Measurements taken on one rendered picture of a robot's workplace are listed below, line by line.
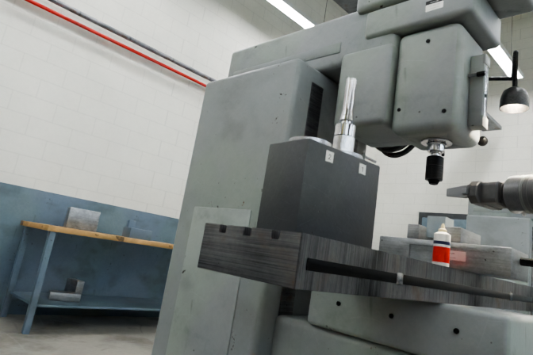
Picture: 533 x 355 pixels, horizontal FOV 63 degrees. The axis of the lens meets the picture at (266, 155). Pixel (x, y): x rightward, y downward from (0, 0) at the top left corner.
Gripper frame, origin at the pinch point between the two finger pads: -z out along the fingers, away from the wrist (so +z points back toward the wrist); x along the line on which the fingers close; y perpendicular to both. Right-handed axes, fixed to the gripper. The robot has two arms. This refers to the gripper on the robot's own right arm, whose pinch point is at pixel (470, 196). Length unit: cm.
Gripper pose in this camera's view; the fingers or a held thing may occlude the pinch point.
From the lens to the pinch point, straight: 122.3
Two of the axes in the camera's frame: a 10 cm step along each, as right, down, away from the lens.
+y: -1.6, 9.6, -2.3
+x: -8.5, -2.5, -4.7
